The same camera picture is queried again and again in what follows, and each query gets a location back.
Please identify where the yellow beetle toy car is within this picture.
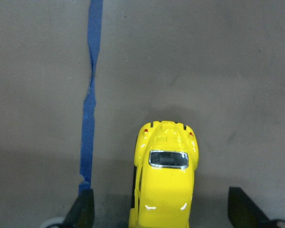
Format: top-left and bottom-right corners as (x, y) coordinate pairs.
(128, 121), (199, 228)

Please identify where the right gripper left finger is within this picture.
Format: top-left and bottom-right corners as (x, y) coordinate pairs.
(63, 189), (95, 228)

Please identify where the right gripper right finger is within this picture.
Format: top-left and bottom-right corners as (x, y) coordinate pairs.
(228, 187), (270, 228)

